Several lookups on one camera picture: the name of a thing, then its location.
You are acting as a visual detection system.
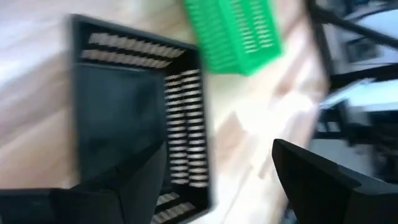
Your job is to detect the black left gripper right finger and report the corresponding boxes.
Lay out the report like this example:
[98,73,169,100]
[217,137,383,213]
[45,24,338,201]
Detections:
[271,138,398,224]

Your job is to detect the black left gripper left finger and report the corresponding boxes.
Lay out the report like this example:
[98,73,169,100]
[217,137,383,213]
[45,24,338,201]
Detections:
[0,142,168,224]

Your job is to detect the black metal table frame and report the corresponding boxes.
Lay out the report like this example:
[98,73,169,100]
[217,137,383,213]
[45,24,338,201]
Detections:
[306,0,398,91]

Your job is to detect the green plastic basket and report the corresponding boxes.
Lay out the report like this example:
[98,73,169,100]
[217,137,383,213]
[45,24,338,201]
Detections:
[182,0,284,77]

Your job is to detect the black plastic basket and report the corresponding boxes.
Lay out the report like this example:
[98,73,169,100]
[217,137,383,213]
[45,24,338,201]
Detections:
[68,13,213,224]

